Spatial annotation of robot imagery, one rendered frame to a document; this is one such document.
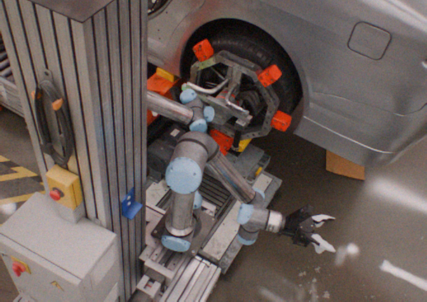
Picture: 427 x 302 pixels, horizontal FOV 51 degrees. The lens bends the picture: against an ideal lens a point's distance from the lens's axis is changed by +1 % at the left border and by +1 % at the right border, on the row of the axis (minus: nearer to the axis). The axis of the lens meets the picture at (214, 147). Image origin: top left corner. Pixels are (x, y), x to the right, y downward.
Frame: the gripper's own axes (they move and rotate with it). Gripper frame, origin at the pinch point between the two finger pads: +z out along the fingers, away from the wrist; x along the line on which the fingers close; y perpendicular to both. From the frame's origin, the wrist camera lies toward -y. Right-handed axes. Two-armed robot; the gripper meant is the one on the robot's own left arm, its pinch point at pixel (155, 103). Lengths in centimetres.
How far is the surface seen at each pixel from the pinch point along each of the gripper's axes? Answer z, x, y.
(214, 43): -9.9, 37.7, -29.7
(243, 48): -28, 39, -28
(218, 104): -24.1, 22.5, 1.0
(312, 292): -64, 69, 119
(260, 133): -33, 53, 20
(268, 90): -41, 44, -6
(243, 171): -5, 80, 56
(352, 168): -51, 165, 65
